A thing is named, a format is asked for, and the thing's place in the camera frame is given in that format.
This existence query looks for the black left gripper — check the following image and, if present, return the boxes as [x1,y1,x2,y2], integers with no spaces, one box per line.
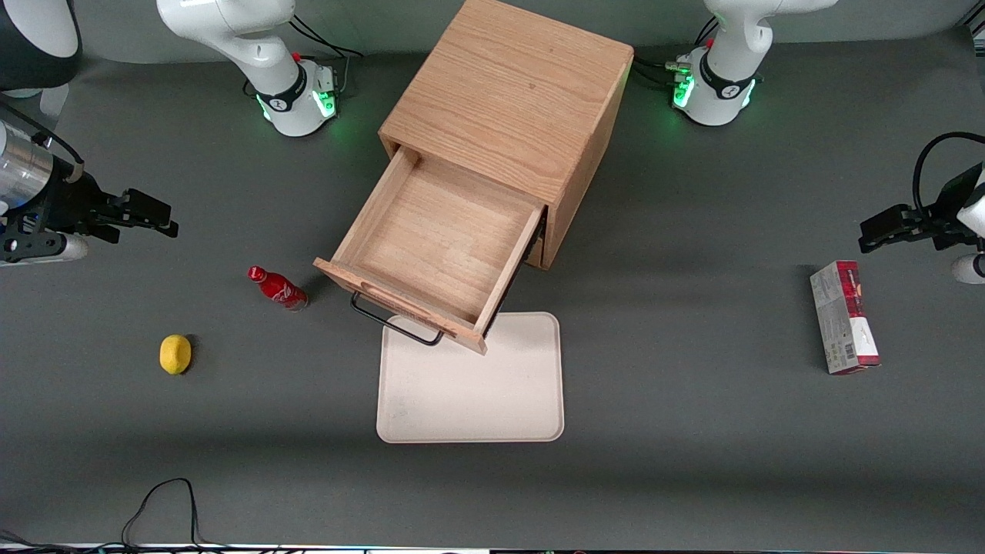
[859,163,985,254]

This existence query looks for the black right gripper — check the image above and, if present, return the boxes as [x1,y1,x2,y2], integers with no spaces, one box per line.
[34,170,180,245]

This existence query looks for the wooden drawer cabinet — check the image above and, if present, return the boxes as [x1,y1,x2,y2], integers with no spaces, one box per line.
[378,0,636,271]

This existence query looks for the grey and red carton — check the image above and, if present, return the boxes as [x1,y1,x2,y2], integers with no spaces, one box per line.
[809,259,882,376]

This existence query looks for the yellow lemon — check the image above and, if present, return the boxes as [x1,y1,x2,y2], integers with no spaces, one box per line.
[159,333,193,376]

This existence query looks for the red soda bottle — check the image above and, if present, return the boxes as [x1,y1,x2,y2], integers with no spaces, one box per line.
[246,265,311,313]

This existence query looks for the beige rectangular tray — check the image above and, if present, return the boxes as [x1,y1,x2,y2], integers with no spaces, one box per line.
[376,311,566,445]

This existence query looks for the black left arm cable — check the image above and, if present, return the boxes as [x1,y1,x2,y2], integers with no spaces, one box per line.
[912,131,985,212]

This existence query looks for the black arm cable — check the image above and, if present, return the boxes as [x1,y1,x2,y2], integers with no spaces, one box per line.
[912,131,985,212]
[0,100,84,184]

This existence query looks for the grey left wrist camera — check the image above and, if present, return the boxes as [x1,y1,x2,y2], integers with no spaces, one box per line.
[950,254,985,286]

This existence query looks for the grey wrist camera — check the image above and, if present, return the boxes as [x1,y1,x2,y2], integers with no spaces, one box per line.
[950,254,985,286]
[0,232,88,267]

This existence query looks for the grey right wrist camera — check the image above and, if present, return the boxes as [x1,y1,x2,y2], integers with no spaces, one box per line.
[0,232,88,267]

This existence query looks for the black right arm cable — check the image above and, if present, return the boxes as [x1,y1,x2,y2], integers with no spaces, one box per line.
[0,100,84,184]

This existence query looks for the black looped table cable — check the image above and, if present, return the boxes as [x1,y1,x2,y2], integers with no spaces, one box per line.
[0,477,232,554]

